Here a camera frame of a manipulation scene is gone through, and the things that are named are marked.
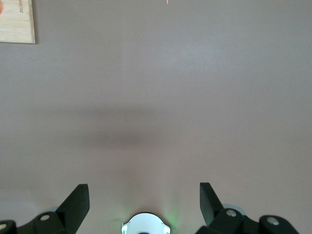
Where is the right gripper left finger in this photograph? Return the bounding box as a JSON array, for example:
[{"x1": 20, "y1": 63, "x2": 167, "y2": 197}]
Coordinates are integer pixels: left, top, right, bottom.
[{"x1": 0, "y1": 184, "x2": 90, "y2": 234}]

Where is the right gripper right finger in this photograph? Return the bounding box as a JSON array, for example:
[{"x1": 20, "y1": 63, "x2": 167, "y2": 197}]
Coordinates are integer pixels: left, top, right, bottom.
[{"x1": 196, "y1": 182, "x2": 300, "y2": 234}]

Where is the bamboo cutting board with handle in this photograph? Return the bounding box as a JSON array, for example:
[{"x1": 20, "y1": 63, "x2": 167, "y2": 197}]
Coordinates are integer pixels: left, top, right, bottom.
[{"x1": 0, "y1": 0, "x2": 36, "y2": 45}]

